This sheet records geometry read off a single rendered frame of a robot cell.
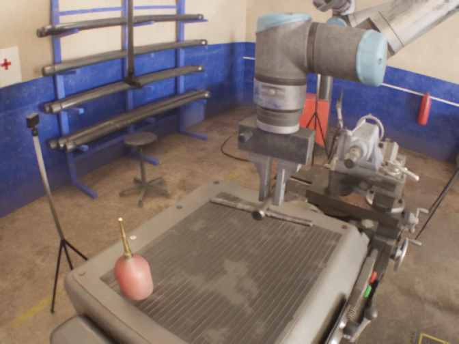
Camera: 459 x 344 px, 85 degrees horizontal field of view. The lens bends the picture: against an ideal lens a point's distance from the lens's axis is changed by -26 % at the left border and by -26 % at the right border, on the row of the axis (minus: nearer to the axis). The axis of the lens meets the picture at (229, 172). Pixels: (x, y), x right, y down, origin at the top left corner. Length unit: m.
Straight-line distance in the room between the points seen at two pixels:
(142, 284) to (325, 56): 0.47
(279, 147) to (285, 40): 0.19
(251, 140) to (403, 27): 0.36
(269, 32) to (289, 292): 0.45
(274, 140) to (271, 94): 0.09
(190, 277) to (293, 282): 0.19
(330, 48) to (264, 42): 0.11
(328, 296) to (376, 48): 0.45
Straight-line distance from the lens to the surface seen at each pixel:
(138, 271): 0.54
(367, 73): 0.48
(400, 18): 0.61
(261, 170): 0.60
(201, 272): 0.62
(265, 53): 0.51
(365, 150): 1.92
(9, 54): 3.29
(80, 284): 0.64
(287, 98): 0.52
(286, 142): 0.55
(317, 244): 0.71
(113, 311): 0.58
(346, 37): 0.48
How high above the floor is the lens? 1.78
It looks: 27 degrees down
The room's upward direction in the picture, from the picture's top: 2 degrees clockwise
